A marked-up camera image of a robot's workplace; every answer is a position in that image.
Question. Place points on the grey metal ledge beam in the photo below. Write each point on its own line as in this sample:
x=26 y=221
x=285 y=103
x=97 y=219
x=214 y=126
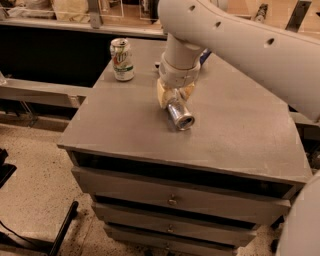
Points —
x=43 y=93

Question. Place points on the metal window rail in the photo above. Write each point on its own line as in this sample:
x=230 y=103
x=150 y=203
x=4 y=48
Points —
x=138 y=32

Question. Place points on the black chair leg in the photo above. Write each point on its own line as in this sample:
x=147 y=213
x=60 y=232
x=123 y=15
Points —
x=48 y=248

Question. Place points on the grey drawer cabinet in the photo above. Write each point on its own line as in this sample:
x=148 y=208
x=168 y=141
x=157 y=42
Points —
x=238 y=168

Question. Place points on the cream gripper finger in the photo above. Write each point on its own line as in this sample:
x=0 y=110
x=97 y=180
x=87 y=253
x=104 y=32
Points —
x=164 y=94
x=187 y=91

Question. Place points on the top drawer brass knob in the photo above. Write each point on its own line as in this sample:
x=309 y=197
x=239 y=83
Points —
x=172 y=200

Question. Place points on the silver blue redbull can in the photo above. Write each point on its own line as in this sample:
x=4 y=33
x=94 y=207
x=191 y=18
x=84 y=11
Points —
x=180 y=115

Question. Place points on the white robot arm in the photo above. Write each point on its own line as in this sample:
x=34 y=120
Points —
x=285 y=63

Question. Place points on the blue white chip bag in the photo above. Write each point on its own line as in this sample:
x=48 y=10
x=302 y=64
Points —
x=204 y=56

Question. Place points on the drawer brass knob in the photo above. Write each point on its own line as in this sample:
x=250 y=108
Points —
x=172 y=200
x=170 y=229

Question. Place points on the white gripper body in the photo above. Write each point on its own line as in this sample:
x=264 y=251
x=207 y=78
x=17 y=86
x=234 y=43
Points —
x=176 y=75

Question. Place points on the green white 7up can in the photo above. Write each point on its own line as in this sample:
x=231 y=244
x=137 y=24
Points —
x=123 y=67

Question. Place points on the middle drawer brass knob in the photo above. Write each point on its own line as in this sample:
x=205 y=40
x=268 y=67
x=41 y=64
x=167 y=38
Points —
x=170 y=229

